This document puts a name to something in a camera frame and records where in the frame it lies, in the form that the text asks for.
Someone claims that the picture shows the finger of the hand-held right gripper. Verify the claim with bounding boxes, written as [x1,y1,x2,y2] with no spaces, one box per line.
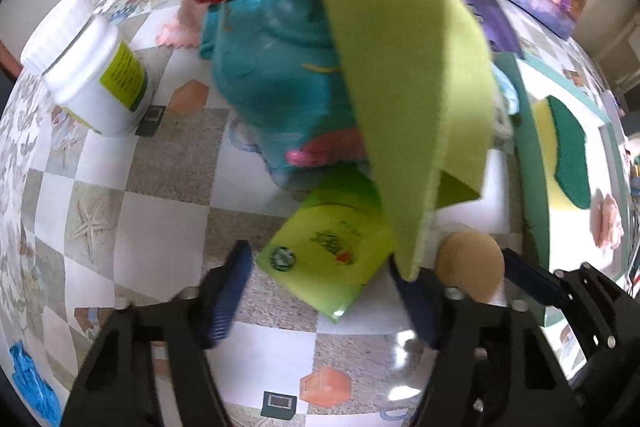
[501,248,568,309]

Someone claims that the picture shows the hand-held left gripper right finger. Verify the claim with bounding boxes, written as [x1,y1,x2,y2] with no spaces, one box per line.
[389,253,591,427]

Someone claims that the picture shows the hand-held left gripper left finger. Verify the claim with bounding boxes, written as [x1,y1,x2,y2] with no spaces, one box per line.
[62,239,256,427]

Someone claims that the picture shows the white box with green rim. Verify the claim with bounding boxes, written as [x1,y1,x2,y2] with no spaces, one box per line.
[492,52,631,329]

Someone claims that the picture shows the green foam cloth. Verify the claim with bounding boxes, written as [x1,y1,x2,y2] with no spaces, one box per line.
[292,0,493,283]

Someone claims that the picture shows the small pink fluffy scrunchie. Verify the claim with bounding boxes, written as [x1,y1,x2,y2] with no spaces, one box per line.
[590,189,624,250]

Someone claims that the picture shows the yellow-green packet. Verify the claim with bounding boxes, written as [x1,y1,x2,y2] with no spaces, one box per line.
[255,168,397,319]

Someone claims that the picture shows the yellow and green scouring sponge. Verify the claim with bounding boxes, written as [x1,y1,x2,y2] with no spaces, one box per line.
[531,94,591,212]

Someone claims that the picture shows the blue plastic piece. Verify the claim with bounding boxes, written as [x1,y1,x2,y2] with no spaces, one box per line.
[9,342,63,427]

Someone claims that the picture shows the teal pouch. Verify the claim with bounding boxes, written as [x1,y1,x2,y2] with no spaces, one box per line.
[200,0,382,194]

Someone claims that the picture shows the white plastic jar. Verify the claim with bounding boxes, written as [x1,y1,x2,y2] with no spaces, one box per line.
[21,0,153,136]

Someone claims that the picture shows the purple paper sheet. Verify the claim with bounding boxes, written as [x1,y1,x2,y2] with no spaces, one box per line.
[447,0,523,58]

